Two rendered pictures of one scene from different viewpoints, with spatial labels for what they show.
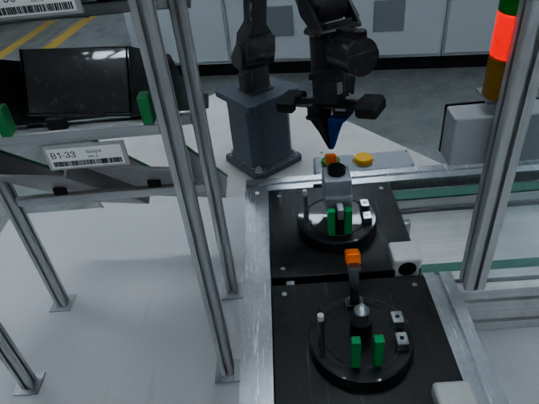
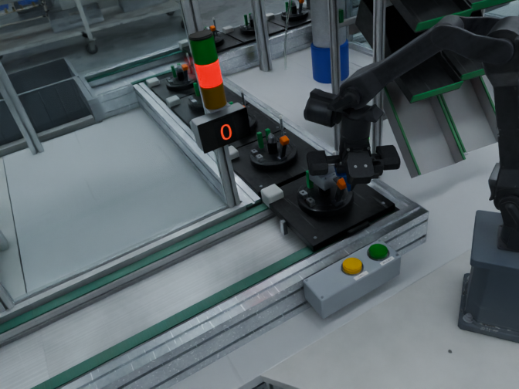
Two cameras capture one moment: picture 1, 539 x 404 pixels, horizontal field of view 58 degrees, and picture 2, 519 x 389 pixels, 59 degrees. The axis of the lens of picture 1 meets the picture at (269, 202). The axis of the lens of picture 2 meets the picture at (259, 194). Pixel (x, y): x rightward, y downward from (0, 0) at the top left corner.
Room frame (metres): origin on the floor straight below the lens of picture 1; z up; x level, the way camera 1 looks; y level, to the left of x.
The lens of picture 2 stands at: (1.40, -0.65, 1.69)
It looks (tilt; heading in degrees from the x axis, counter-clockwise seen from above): 37 degrees down; 154
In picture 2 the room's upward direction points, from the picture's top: 10 degrees counter-clockwise
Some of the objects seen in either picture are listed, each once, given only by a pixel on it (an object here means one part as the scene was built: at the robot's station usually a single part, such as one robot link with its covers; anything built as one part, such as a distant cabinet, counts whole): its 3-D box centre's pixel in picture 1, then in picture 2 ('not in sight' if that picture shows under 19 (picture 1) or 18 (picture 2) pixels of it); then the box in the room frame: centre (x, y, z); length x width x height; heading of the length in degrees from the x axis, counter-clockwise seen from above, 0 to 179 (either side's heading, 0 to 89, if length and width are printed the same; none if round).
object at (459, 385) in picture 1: (361, 325); (272, 144); (0.41, -0.10, 1.01); 0.24 x 0.24 x 0.13; 87
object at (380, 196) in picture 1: (336, 228); (325, 202); (0.66, -0.11, 0.96); 0.24 x 0.24 x 0.02; 87
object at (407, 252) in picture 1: (403, 259); (272, 196); (0.56, -0.21, 0.97); 0.05 x 0.05 x 0.04; 87
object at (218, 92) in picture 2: (508, 74); (213, 94); (0.53, -0.30, 1.28); 0.05 x 0.05 x 0.05
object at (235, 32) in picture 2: not in sight; (252, 21); (-0.65, 0.47, 1.01); 0.24 x 0.24 x 0.13; 87
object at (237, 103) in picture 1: (260, 126); (507, 277); (1.08, 0.00, 0.96); 0.15 x 0.15 x 0.20; 34
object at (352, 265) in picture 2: (362, 160); (352, 266); (0.87, -0.21, 0.96); 0.04 x 0.04 x 0.02
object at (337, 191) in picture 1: (337, 187); (320, 168); (0.65, -0.11, 1.06); 0.08 x 0.04 x 0.07; 178
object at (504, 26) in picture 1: (516, 33); (208, 72); (0.53, -0.30, 1.33); 0.05 x 0.05 x 0.05
